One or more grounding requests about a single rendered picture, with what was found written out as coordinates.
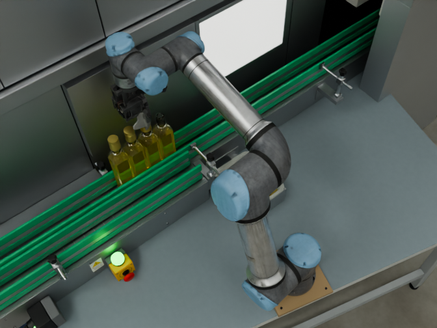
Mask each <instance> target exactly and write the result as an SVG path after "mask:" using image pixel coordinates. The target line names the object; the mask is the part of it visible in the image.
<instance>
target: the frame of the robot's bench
mask: <svg viewBox="0 0 437 328"><path fill-rule="evenodd" d="M436 266H437V246H436V247H435V248H434V249H433V251H432V252H431V253H430V254H429V256H428V257H427V259H426V260H425V261H424V263H423V264H422V266H421V267H420V268H419V269H418V270H416V271H413V272H411V273H409V274H407V275H405V276H403V277H401V278H399V279H396V280H394V281H392V282H389V283H387V284H385V285H383V286H381V287H379V288H377V289H375V290H372V291H370V292H368V293H366V294H363V295H361V296H360V297H357V298H355V299H353V300H351V301H349V302H346V303H344V304H342V305H340V306H338V307H336V308H333V309H332V310H329V311H327V312H325V313H323V314H320V315H318V316H316V317H314V318H312V319H310V320H308V321H305V322H303V323H301V324H299V325H297V326H294V327H292V328H314V327H316V326H318V325H320V324H322V323H324V322H326V321H329V320H331V319H333V318H335V317H338V316H340V315H342V314H344V313H346V312H348V311H350V310H352V309H354V308H357V307H359V306H361V305H363V304H365V303H368V302H370V301H372V300H374V299H376V298H378V297H380V296H382V295H384V294H387V293H389V292H391V291H393V290H396V289H398V288H400V287H402V286H404V285H406V284H408V283H409V286H410V288H411V289H413V290H417V289H418V288H419V286H421V285H422V284H423V283H424V281H425V280H426V279H427V277H428V276H429V275H430V274H431V273H432V271H433V270H434V268H435V267H436Z"/></svg>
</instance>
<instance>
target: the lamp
mask: <svg viewBox="0 0 437 328"><path fill-rule="evenodd" d="M111 262H112V264H113V265H114V266H116V267H118V266H121V265H123V264H124V262H125V257H124V255H123V254H122V253H120V252H116V253H114V254H113V255H112V256H111Z"/></svg>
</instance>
